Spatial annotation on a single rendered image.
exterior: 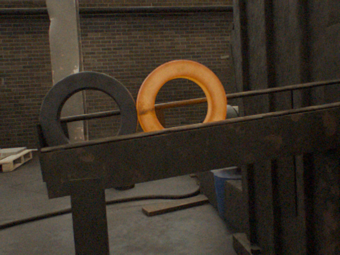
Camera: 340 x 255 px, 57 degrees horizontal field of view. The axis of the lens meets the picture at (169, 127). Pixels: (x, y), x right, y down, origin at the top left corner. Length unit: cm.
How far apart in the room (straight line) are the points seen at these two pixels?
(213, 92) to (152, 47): 624
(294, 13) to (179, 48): 600
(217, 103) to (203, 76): 6
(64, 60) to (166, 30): 407
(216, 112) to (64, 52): 267
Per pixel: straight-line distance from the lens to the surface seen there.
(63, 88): 63
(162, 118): 69
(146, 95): 62
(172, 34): 699
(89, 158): 60
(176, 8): 683
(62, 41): 325
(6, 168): 454
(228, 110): 196
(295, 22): 102
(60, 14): 331
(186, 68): 64
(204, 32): 716
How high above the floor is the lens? 69
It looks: 4 degrees down
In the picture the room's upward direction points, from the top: 4 degrees counter-clockwise
